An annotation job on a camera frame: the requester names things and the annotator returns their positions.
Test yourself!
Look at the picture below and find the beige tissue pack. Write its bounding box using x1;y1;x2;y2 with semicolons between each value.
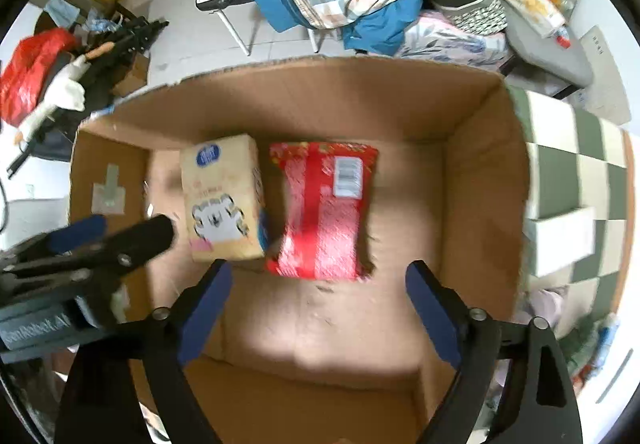
180;134;268;262

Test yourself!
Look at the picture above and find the green white checkered tablecloth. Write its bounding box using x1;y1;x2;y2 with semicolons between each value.
506;84;637;394

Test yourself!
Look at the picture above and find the red snack bag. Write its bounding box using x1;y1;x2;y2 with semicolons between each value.
266;142;378;282

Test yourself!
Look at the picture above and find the black white patterned bag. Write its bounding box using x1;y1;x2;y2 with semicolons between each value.
431;0;508;36

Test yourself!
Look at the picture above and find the small brown cardboard box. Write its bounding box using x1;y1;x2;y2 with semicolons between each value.
112;53;150;98

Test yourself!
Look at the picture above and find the floral pink cloth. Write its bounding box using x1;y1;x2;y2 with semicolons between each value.
395;11;512;72

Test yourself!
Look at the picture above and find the open cardboard box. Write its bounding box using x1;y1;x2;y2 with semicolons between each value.
70;56;529;443

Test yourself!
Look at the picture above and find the lilac cloth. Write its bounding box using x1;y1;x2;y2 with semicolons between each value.
518;286;568;327

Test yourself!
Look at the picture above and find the yellow snack package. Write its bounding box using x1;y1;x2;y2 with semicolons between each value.
505;0;572;49

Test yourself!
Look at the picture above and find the white goose plush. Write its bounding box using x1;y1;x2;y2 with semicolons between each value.
14;41;115;145

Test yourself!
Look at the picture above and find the grey padded chair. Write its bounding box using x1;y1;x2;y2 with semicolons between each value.
494;0;596;88

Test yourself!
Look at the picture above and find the red plastic bag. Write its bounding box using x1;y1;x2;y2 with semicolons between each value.
1;27;77;127

